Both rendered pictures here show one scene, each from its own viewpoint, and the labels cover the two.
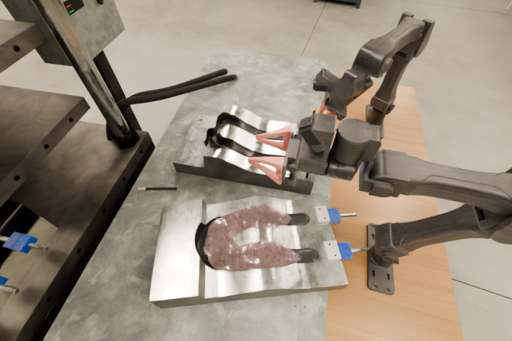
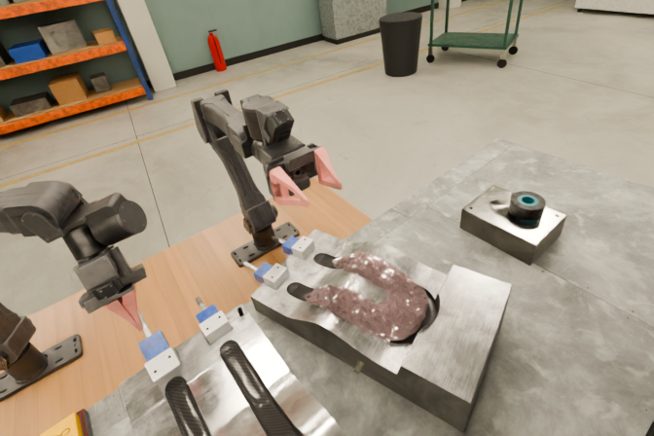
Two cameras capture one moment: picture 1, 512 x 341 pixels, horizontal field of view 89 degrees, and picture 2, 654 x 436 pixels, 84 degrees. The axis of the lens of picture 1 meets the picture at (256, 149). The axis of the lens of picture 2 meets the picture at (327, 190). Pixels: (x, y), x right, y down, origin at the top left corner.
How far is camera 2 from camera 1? 75 cm
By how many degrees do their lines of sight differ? 85
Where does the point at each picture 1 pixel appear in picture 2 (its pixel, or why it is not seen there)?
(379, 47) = (36, 191)
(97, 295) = (601, 381)
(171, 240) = (470, 331)
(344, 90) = (136, 216)
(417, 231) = (248, 180)
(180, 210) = (443, 368)
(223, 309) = not seen: hidden behind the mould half
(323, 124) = (274, 106)
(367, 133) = (255, 98)
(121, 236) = not seen: outside the picture
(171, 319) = not seen: hidden behind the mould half
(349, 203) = (228, 293)
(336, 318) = (342, 233)
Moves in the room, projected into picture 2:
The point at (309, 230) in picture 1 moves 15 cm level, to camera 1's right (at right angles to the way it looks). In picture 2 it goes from (300, 275) to (260, 251)
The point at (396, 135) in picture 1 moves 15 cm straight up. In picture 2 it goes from (64, 327) to (28, 289)
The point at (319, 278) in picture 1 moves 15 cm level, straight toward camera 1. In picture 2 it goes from (332, 241) to (387, 233)
